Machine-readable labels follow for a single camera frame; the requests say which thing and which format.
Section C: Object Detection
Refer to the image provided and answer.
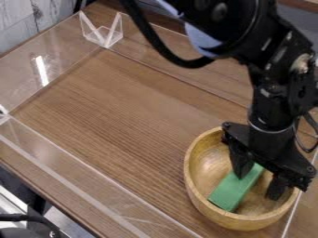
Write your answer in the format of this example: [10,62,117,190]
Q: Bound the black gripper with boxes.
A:
[221,122,317,201]

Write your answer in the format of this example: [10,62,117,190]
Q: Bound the green rectangular block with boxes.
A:
[207,164,264,212]

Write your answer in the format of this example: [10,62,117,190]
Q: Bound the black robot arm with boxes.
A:
[163,0,318,200]

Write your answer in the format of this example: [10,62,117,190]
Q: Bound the brown wooden bowl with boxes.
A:
[183,127,300,231]

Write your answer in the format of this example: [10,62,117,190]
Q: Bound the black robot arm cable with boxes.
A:
[118,0,217,70]

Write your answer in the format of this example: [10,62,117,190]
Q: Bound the clear acrylic corner bracket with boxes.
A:
[79,12,123,49]

